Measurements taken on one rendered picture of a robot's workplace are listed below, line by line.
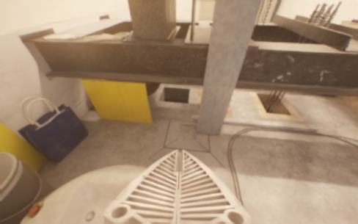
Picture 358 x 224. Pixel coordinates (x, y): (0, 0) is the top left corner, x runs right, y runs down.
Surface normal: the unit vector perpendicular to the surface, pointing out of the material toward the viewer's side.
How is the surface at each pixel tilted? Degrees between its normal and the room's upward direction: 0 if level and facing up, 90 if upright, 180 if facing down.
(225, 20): 90
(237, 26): 90
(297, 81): 90
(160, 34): 90
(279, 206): 0
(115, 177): 0
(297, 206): 0
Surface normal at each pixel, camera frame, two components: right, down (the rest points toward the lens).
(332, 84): -0.12, 0.66
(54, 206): 0.00, -0.74
